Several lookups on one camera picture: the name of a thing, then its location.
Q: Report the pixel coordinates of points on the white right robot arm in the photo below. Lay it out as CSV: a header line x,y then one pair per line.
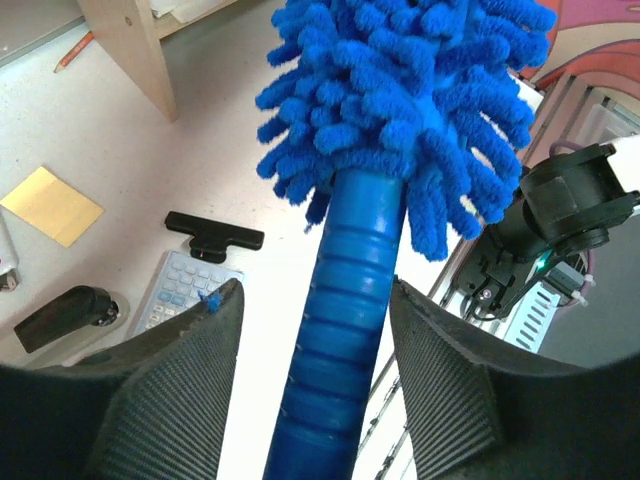
x,y
564,205

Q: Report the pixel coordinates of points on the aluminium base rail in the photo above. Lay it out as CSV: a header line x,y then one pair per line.
x,y
385,448

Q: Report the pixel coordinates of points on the yellow sticky note pad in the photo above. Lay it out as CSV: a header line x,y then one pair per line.
x,y
52,206

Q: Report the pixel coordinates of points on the red pencil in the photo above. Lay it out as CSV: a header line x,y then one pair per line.
x,y
72,54

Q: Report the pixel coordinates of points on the detached black gripper finger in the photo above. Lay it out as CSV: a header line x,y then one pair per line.
x,y
210,239

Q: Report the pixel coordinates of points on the yellow blue calculator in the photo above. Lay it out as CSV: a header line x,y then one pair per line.
x,y
176,287

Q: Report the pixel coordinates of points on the grey black stapler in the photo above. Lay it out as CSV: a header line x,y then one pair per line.
x,y
76,318

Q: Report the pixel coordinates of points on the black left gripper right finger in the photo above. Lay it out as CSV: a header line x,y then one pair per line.
x,y
480,408

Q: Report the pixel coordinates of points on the blue microfiber duster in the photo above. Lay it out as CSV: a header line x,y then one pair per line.
x,y
394,116

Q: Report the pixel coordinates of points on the light wooden bookshelf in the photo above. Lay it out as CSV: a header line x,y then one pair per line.
x,y
131,35

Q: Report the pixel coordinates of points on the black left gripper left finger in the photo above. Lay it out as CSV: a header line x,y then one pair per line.
x,y
152,407

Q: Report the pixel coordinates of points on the black and white marker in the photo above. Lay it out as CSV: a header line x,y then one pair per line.
x,y
9,260

